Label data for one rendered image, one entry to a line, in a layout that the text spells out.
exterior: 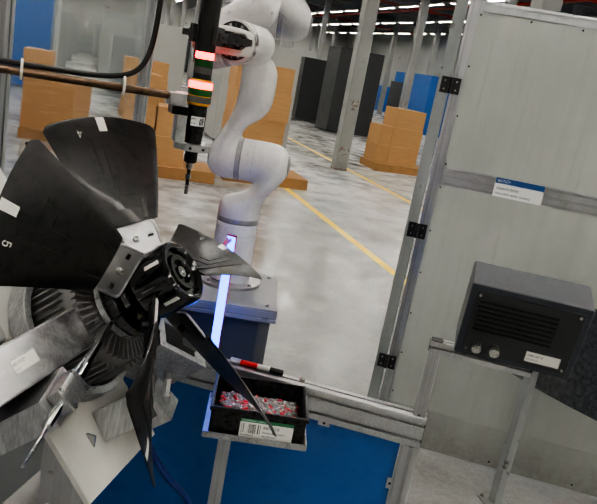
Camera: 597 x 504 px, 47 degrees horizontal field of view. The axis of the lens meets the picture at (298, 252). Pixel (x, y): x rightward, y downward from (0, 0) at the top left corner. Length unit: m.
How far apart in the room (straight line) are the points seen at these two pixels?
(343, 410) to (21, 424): 0.86
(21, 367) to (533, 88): 2.38
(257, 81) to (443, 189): 1.32
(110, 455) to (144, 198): 0.48
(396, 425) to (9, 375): 0.97
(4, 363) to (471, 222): 2.30
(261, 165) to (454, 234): 1.33
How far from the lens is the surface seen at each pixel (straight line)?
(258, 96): 1.91
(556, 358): 1.64
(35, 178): 1.08
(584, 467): 3.44
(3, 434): 1.14
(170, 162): 8.94
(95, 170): 1.34
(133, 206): 1.31
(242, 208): 1.94
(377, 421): 1.73
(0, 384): 1.06
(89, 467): 1.31
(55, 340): 1.18
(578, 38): 3.03
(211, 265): 1.42
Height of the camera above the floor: 1.60
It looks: 15 degrees down
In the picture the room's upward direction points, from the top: 11 degrees clockwise
